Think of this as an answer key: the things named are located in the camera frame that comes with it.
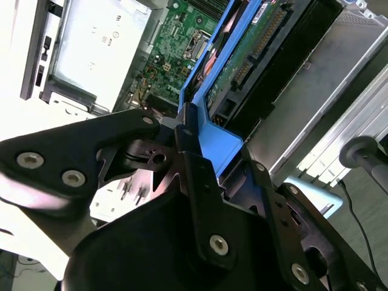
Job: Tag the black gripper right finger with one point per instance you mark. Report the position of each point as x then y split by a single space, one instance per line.
285 230

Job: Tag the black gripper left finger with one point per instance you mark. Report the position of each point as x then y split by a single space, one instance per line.
75 145

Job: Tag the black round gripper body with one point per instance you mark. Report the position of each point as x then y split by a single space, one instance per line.
136 251

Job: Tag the hard disk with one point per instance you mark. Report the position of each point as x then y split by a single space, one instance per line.
218 142

